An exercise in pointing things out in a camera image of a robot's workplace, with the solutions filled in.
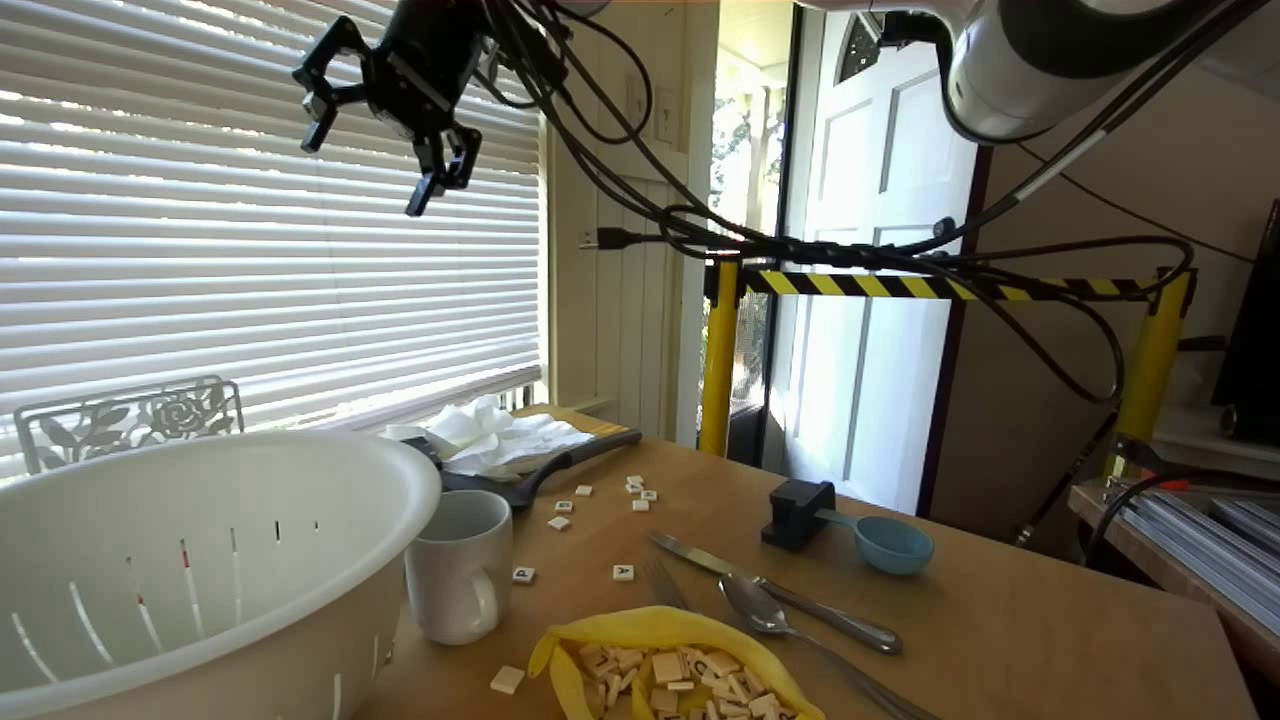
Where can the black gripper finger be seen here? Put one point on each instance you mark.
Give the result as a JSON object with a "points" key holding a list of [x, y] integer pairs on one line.
{"points": [[446, 156], [320, 120]]}

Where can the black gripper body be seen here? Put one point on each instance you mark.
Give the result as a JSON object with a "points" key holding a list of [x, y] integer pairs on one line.
{"points": [[427, 62]]}

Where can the white plastic colander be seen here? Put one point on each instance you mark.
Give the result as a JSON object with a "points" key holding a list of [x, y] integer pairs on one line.
{"points": [[203, 535]]}

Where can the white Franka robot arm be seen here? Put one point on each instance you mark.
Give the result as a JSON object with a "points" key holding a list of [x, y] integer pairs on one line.
{"points": [[1041, 67]]}

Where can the white window blinds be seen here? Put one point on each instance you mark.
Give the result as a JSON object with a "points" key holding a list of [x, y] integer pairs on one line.
{"points": [[160, 242]]}

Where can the white panelled door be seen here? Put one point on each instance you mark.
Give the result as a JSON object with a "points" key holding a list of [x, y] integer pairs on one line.
{"points": [[624, 334]]}

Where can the white ornate metal trivet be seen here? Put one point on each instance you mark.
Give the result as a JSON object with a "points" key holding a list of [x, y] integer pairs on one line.
{"points": [[133, 413]]}

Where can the small white letter tile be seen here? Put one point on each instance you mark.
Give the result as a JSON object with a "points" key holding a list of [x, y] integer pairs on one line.
{"points": [[622, 570], [583, 489], [565, 507], [507, 679], [559, 523], [527, 573], [641, 502], [633, 482]]}

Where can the white ceramic mug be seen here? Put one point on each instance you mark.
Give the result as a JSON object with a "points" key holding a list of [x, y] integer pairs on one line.
{"points": [[462, 586]]}

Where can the yellow black striped barrier bar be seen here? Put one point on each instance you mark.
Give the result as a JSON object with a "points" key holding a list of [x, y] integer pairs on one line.
{"points": [[922, 284]]}

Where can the small black block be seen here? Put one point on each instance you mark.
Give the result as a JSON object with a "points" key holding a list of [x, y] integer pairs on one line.
{"points": [[799, 513]]}

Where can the yellow banana-shaped tile pouch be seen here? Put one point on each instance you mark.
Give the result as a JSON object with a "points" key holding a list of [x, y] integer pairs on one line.
{"points": [[641, 626]]}

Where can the silver spoon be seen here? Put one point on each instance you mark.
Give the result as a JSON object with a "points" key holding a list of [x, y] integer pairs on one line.
{"points": [[756, 605]]}

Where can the blue plastic measuring cup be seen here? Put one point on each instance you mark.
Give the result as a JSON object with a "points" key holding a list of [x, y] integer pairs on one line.
{"points": [[891, 546]]}

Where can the stack of books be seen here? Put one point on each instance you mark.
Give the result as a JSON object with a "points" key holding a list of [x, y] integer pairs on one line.
{"points": [[1202, 535]]}

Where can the yellow barrier post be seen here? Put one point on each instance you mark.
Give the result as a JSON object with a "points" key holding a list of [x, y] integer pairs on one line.
{"points": [[1154, 361], [723, 361]]}

